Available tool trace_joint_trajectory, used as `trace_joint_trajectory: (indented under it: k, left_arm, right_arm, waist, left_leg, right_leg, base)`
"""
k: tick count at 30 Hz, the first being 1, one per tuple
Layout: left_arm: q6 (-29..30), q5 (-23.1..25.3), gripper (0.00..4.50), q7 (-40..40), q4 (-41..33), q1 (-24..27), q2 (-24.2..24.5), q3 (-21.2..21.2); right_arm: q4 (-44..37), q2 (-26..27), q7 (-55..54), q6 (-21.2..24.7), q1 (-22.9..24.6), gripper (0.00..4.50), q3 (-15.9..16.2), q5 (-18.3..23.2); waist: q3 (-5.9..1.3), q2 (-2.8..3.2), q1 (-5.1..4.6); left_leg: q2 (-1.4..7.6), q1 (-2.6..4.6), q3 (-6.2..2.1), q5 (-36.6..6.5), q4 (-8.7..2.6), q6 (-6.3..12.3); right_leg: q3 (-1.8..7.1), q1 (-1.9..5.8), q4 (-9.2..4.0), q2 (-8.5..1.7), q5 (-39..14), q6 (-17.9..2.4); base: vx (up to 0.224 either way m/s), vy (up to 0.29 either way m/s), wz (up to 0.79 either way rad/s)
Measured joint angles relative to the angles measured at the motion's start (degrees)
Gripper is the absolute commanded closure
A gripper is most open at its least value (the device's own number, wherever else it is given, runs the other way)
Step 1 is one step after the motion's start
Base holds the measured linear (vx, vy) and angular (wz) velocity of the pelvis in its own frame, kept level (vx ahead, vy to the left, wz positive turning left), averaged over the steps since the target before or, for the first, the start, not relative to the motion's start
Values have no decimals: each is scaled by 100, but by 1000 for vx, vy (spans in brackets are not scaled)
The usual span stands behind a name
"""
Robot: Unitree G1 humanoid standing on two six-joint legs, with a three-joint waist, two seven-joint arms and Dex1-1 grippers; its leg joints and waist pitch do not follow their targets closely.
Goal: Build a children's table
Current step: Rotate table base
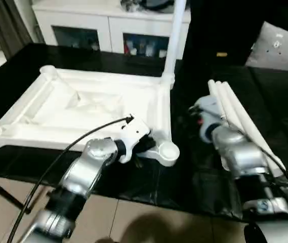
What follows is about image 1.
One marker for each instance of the grey pillow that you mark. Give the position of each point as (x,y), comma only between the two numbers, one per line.
(280,48)

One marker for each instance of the white cabinet with glass doors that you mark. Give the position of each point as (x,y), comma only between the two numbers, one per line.
(93,23)

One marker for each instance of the black work table frame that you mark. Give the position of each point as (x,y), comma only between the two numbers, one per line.
(4,195)

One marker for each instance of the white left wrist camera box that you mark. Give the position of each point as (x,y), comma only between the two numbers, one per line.
(131,136)

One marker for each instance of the white plastic table top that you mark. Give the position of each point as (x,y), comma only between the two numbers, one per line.
(83,106)

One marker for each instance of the small yellow tag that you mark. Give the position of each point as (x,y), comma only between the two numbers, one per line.
(221,54)

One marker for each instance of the grey curtain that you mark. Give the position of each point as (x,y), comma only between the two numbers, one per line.
(7,25)

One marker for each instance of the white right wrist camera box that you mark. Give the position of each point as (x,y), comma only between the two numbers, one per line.
(209,116)

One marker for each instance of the white plastic table leg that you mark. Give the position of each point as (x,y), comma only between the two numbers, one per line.
(250,129)
(174,40)
(230,106)
(215,91)

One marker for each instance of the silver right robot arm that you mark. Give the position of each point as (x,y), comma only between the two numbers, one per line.
(245,162)

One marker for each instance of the black work mat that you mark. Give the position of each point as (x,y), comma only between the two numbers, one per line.
(12,76)

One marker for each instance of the grey black bag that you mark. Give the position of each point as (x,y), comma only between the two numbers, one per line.
(151,4)

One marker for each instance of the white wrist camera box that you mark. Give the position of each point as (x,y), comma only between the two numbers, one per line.
(131,136)
(209,116)

